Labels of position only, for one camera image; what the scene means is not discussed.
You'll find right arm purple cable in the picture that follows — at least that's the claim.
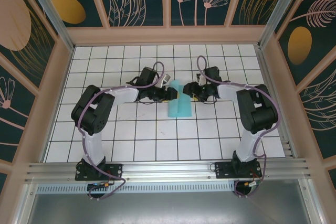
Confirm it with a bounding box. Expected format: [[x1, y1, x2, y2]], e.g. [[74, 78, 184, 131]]
[[196, 55, 279, 200]]

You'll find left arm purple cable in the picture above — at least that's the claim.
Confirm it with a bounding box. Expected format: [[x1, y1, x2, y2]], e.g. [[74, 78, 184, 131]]
[[78, 61, 165, 201]]

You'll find grey metal sheet panel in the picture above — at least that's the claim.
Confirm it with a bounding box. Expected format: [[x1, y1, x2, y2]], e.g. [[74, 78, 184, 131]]
[[25, 192, 313, 224]]

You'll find long aluminium mounting rail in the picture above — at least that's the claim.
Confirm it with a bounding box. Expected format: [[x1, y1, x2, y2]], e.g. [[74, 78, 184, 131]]
[[25, 158, 312, 183]]

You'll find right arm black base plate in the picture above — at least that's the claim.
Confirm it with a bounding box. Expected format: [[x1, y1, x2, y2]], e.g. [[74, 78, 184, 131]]
[[214, 161, 262, 180]]

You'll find teal paper sheet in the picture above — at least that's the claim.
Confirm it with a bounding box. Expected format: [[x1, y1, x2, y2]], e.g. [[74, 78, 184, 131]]
[[167, 79, 193, 119]]

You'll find slotted white cable duct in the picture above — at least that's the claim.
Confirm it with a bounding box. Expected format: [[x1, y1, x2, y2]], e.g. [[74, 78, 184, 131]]
[[36, 183, 237, 194]]

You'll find aluminium corner post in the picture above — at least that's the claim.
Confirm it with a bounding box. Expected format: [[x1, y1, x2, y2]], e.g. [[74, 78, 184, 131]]
[[20, 0, 76, 52], [257, 0, 308, 50]]

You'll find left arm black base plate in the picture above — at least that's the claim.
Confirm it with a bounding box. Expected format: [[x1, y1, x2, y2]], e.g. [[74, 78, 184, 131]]
[[75, 163, 123, 182]]

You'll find aluminium side rail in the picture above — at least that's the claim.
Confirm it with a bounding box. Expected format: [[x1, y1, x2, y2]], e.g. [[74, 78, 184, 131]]
[[256, 47, 299, 159]]

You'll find small black circuit board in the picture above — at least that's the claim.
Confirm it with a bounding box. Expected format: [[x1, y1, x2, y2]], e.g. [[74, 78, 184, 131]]
[[87, 182, 106, 190]]

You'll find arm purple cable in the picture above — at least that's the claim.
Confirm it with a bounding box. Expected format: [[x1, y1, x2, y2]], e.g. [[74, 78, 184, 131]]
[[78, 61, 165, 201], [196, 55, 279, 200]]

